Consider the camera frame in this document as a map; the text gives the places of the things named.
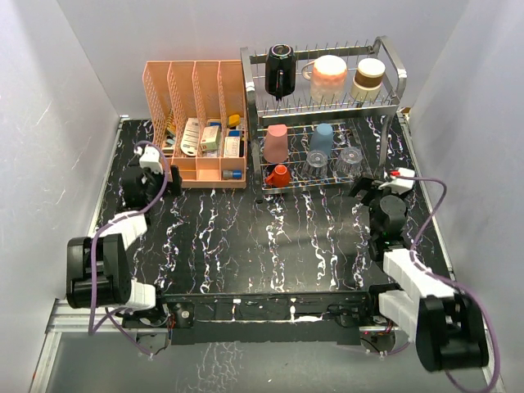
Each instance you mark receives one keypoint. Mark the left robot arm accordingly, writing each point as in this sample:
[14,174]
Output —
[107,264]

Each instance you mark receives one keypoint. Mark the black ceramic mug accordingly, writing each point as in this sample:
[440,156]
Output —
[280,71]

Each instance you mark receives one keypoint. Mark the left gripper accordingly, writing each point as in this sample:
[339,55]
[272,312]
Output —
[176,181]

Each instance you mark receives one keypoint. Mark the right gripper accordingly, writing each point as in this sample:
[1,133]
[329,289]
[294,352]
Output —
[366,183]

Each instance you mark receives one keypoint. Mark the peach plastic desk organizer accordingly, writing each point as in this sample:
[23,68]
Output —
[198,113]

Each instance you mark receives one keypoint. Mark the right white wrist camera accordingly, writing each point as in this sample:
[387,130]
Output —
[401,181]

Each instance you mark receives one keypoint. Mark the blue plastic tumbler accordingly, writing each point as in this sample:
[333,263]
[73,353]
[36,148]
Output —
[322,139]

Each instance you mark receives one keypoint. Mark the white red-print box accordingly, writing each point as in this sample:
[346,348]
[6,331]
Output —
[232,146]

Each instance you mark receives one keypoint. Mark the yellow eraser block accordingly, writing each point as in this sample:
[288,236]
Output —
[234,121]

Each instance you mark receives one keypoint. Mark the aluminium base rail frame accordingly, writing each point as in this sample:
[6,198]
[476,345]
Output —
[305,342]

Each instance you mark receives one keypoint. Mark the steel two-tier dish rack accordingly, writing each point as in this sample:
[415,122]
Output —
[300,113]

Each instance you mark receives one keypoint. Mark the grey blue cylinder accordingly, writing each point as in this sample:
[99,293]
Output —
[231,174]

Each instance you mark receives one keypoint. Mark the clear faceted glass cup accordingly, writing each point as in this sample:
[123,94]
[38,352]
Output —
[316,164]

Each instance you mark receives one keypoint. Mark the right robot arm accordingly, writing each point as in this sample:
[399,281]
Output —
[443,322]

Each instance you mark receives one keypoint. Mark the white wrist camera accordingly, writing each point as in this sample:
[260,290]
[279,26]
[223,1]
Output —
[149,158]
[401,181]

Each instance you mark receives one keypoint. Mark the brown and cream cup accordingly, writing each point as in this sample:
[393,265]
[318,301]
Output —
[367,81]

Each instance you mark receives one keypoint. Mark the pink plastic tumbler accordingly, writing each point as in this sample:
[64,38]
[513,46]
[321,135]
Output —
[276,144]

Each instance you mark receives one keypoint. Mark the small orange ceramic mug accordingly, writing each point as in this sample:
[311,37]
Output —
[279,177]

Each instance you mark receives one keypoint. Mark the pink textured mug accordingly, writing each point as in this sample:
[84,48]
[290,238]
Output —
[327,77]

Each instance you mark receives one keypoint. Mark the white barcode card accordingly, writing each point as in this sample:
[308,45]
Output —
[191,137]

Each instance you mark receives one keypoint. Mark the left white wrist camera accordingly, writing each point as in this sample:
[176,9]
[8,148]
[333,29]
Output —
[149,158]

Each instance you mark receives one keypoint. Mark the green and white box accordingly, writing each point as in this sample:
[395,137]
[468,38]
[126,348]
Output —
[210,138]

